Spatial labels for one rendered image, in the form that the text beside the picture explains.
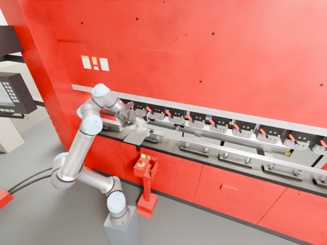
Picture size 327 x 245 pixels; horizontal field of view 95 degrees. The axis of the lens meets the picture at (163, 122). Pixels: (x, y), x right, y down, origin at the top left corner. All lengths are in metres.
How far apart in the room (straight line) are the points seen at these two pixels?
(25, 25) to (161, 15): 1.12
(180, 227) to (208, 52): 1.88
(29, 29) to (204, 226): 2.61
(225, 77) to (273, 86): 0.32
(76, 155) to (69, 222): 1.68
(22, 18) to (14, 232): 2.19
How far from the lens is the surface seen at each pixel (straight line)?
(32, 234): 2.55
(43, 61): 1.83
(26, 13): 1.81
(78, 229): 2.33
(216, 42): 1.21
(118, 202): 1.17
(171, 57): 1.28
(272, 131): 1.50
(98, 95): 0.78
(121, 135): 1.85
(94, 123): 0.67
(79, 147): 0.77
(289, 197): 1.90
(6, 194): 2.92
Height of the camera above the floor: 2.01
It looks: 34 degrees down
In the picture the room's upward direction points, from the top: 2 degrees clockwise
